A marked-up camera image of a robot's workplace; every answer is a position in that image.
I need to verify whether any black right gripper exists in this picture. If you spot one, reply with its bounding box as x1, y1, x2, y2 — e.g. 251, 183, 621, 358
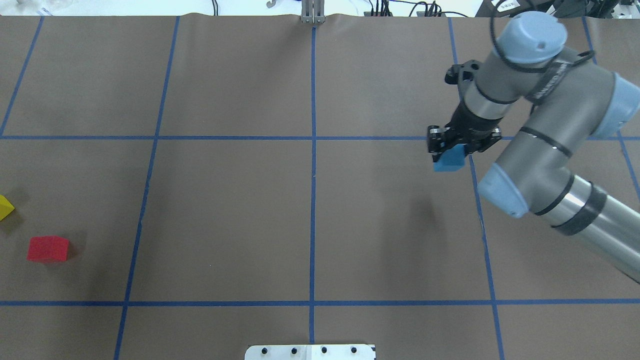
426, 102, 502, 164

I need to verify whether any yellow block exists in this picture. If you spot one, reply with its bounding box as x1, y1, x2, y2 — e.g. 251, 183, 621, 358
0, 194, 15, 221

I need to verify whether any black cables table edge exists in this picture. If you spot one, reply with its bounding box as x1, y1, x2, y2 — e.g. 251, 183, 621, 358
358, 0, 480, 18

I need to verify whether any white metal mount base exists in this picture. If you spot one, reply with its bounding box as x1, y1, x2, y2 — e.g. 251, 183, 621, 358
244, 343, 377, 360

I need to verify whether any red block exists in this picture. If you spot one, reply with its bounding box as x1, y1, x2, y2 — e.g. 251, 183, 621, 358
26, 235, 70, 264

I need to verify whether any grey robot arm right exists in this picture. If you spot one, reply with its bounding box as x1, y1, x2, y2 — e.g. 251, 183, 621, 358
426, 11, 640, 281

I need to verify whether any blue block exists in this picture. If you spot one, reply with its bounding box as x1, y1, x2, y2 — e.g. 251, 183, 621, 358
433, 144, 467, 173

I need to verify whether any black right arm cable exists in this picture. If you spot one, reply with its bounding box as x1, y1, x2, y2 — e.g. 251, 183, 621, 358
489, 0, 597, 76

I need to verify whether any grey metal clamp bracket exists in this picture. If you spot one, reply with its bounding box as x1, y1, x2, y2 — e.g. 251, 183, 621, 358
300, 0, 326, 25

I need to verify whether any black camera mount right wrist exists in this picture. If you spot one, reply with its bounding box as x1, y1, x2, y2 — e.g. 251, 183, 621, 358
444, 59, 483, 98

